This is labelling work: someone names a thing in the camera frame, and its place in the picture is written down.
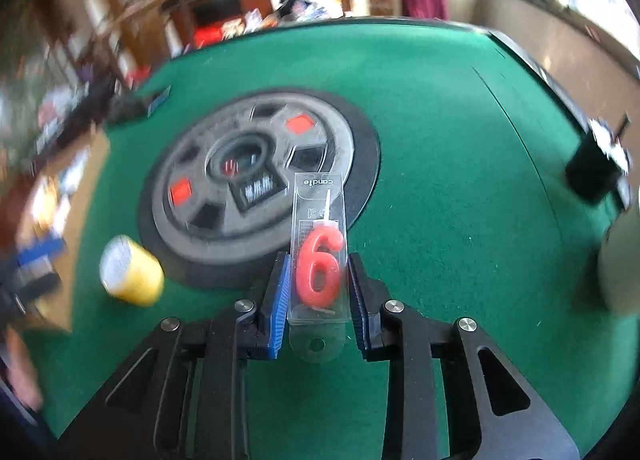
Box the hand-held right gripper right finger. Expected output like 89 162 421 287
347 252 581 460

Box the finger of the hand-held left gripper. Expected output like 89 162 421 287
0 235 68 317

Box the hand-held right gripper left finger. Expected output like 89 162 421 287
55 251 293 460

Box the red number candle pack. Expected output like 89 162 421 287
289 172 348 365

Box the brown cardboard box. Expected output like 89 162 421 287
15 130 111 331

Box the person's left forearm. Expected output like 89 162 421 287
7 327 43 408

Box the yellow cylindrical jar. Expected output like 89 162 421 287
99 234 166 306

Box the round grey table panel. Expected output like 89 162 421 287
137 87 381 288

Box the black smartphone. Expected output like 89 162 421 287
107 85 173 123

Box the pale green cup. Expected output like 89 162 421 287
597 212 640 316

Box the red storage box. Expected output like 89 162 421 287
192 25 226 48

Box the black white bag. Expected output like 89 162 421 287
277 0 346 23

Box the wooden armchair curved rail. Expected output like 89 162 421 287
115 0 196 86

